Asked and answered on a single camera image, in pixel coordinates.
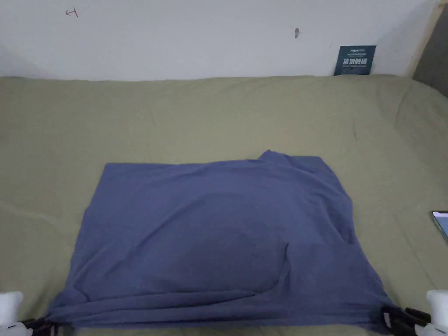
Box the black smartphone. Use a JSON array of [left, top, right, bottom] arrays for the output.
[[430, 210, 448, 241]]

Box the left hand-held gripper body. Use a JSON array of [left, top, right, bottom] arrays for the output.
[[0, 290, 34, 336]]

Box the grey padded headboard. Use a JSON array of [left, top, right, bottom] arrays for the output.
[[407, 0, 448, 98]]

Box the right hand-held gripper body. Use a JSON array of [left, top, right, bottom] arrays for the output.
[[415, 289, 448, 336]]

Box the dark blue shirt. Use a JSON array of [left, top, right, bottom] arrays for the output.
[[45, 149, 400, 334]]

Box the bed with pale green sheet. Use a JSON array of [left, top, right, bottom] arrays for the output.
[[0, 73, 448, 336]]

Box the dark blue printed card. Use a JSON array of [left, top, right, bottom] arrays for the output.
[[333, 45, 377, 77]]

